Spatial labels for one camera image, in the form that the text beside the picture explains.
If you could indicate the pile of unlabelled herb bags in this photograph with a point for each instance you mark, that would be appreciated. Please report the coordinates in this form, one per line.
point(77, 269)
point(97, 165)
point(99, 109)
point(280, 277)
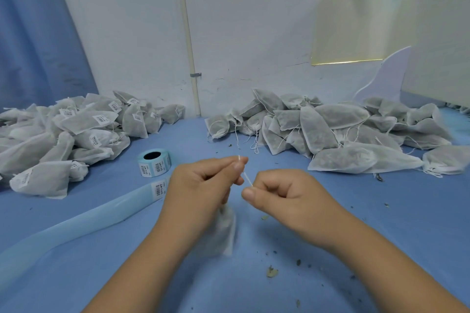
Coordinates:
point(330, 129)

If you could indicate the white sachet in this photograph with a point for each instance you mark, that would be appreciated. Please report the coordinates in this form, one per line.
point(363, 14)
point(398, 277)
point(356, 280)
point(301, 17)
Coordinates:
point(220, 236)

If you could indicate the person's right forearm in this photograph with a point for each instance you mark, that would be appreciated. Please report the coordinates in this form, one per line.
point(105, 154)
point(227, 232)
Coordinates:
point(400, 276)

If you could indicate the dried herb crumb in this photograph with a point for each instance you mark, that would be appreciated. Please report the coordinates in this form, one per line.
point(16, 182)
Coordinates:
point(272, 271)

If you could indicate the pile of labelled herb bags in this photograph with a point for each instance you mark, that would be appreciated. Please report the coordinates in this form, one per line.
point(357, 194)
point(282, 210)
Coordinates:
point(66, 140)

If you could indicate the blue curtain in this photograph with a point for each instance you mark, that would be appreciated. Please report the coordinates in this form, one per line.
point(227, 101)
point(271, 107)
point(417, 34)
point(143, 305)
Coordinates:
point(37, 30)

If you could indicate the white wall pipe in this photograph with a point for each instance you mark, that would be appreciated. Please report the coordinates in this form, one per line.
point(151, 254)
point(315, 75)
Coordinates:
point(187, 23)

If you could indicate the blue label roll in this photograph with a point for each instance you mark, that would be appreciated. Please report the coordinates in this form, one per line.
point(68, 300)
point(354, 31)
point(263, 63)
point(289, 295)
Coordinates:
point(154, 164)

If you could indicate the white curved board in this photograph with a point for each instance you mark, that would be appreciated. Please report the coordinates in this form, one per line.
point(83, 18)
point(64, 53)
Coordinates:
point(385, 78)

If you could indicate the large beige panel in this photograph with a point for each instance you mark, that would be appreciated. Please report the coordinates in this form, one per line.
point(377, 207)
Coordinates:
point(440, 30)

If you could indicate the grey pipe clamp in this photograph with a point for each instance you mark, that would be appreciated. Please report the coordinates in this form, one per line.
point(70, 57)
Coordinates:
point(195, 74)

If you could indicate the person's left forearm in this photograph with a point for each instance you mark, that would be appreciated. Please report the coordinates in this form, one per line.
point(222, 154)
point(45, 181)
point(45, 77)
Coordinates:
point(128, 280)

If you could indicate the person's left hand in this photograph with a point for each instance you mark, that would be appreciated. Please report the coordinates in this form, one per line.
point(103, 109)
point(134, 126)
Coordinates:
point(195, 199)

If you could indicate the person's right hand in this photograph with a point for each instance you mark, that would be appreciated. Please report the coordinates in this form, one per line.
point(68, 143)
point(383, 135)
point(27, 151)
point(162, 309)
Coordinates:
point(294, 203)

